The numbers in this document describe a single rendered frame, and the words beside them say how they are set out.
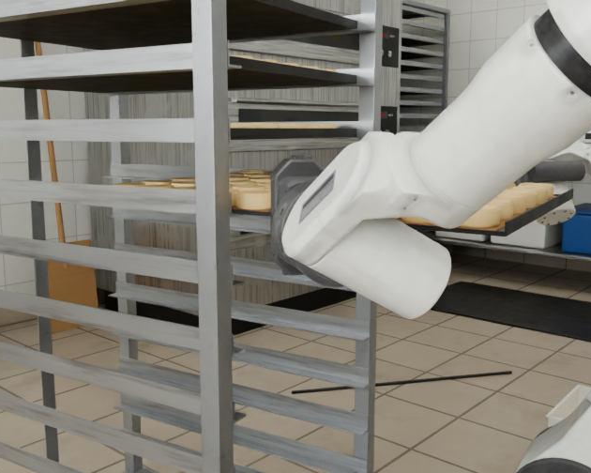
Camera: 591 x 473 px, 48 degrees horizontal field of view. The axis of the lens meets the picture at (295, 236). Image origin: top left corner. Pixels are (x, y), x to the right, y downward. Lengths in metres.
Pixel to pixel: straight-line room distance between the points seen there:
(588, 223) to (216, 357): 3.57
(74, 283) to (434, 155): 3.09
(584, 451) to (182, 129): 0.63
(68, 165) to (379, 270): 3.26
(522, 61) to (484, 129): 0.04
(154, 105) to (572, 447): 2.61
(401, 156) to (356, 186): 0.04
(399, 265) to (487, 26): 4.77
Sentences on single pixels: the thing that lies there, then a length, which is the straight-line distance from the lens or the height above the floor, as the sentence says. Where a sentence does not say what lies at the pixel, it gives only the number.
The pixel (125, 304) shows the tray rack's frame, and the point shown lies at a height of 0.56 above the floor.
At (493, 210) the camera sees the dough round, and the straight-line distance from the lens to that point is 0.73.
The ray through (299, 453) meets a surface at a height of 0.32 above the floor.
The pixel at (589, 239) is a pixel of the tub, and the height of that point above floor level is 0.32.
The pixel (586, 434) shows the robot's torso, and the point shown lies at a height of 0.60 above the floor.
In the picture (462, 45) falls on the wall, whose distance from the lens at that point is 5.30.
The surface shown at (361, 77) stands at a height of 1.05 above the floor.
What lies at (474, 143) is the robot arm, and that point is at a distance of 0.42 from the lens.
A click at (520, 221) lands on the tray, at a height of 0.87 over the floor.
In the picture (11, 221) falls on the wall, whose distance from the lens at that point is 3.56.
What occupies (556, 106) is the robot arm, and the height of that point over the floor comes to 0.98.
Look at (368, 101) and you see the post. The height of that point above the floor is 1.01.
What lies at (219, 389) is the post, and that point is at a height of 0.64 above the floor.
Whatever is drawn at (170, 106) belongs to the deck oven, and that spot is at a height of 1.06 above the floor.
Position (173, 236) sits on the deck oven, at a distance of 3.14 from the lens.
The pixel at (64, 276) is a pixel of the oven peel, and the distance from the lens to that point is 3.42.
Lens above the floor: 0.96
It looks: 9 degrees down
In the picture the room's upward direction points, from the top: straight up
